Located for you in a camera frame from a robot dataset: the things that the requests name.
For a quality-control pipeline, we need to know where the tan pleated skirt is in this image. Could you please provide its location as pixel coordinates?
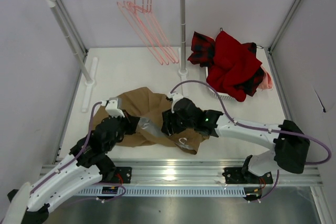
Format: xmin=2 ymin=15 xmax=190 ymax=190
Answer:
xmin=88 ymin=87 xmax=207 ymax=155

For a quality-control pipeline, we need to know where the pink wire hanger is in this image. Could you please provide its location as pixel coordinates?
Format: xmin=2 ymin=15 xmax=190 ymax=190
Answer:
xmin=136 ymin=0 xmax=179 ymax=63
xmin=123 ymin=0 xmax=171 ymax=65
xmin=117 ymin=0 xmax=169 ymax=65
xmin=128 ymin=0 xmax=176 ymax=65

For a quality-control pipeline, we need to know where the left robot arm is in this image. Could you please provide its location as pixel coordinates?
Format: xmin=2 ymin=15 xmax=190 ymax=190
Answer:
xmin=2 ymin=114 xmax=140 ymax=223

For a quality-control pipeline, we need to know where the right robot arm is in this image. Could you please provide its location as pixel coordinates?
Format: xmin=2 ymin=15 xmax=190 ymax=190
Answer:
xmin=161 ymin=98 xmax=310 ymax=177

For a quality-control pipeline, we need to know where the white laundry basket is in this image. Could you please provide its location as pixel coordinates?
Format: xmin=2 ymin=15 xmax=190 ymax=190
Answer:
xmin=205 ymin=67 xmax=235 ymax=101

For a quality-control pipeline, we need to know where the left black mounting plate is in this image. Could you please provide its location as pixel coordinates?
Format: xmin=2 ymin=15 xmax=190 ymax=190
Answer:
xmin=104 ymin=167 xmax=132 ymax=184

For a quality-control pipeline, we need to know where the black mounting plate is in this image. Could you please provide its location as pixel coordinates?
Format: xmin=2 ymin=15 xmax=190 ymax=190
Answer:
xmin=222 ymin=167 xmax=274 ymax=185
xmin=104 ymin=167 xmax=132 ymax=184

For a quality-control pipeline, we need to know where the red black plaid garment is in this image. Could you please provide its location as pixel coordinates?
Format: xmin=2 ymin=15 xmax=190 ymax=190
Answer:
xmin=187 ymin=31 xmax=266 ymax=96

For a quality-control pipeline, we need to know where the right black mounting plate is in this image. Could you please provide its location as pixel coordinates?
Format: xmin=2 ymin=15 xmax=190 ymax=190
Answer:
xmin=222 ymin=167 xmax=274 ymax=185

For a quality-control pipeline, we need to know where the pink garment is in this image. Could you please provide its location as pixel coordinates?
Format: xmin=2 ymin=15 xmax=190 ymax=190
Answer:
xmin=258 ymin=68 xmax=274 ymax=90

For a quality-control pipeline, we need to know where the silver clothes rack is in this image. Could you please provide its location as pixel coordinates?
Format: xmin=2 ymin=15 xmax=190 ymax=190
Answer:
xmin=39 ymin=0 xmax=191 ymax=113

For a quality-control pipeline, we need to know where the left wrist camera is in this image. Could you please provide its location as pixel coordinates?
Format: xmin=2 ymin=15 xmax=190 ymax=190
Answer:
xmin=102 ymin=97 xmax=125 ymax=118

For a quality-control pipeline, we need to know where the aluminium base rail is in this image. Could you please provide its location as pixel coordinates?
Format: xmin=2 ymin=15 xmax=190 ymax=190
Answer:
xmin=39 ymin=158 xmax=322 ymax=187

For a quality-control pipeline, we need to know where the white slotted cable duct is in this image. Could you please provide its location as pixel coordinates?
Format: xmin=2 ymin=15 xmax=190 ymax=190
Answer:
xmin=76 ymin=185 xmax=246 ymax=197

